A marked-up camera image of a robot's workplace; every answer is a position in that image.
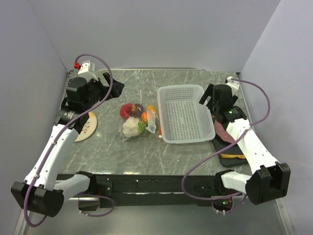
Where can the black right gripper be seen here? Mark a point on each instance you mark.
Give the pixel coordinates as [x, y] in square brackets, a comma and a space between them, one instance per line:
[209, 92]

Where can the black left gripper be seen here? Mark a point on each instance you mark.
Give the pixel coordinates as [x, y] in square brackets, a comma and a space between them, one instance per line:
[116, 89]

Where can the red bell pepper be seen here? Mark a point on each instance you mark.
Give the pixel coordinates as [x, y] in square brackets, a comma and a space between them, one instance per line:
[125, 111]

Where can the dark red apple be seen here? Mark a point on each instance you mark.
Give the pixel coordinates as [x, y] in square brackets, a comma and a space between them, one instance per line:
[137, 110]

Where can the clear zip bag orange zipper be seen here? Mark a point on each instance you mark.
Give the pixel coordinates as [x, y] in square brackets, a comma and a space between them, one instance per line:
[153, 126]

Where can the orange lemon fruit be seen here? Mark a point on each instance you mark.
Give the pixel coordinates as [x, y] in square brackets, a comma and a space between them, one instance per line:
[151, 108]

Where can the white cauliflower toy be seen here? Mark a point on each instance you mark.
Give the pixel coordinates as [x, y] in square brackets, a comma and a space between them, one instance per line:
[130, 127]

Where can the watermelon slice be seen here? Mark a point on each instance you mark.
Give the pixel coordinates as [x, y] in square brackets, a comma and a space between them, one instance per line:
[141, 127]

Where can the green orange mango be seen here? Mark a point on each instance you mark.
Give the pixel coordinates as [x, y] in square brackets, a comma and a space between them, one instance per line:
[145, 117]

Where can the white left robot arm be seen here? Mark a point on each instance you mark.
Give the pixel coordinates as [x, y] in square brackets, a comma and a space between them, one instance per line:
[39, 192]

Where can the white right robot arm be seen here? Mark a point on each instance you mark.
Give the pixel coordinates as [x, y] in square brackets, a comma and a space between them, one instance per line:
[270, 178]

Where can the pink plate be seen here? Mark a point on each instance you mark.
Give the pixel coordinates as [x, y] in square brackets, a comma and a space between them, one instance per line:
[221, 132]

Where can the white plastic basket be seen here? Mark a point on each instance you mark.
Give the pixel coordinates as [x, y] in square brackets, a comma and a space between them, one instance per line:
[182, 118]

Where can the black tray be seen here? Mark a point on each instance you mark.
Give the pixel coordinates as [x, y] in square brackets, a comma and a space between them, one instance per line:
[234, 150]

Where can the yellow round plate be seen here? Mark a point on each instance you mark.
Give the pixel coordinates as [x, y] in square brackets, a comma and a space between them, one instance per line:
[89, 127]

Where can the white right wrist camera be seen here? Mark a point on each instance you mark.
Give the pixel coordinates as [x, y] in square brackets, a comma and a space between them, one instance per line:
[232, 84]

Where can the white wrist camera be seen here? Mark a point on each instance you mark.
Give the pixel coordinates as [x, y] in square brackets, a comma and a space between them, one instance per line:
[232, 84]
[87, 68]

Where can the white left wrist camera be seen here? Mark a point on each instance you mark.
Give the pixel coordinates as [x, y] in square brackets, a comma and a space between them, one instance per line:
[87, 68]

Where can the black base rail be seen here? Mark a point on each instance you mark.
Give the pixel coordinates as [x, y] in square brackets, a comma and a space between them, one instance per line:
[157, 190]

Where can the aluminium frame rail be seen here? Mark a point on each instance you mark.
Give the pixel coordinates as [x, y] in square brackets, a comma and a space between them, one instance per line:
[271, 218]

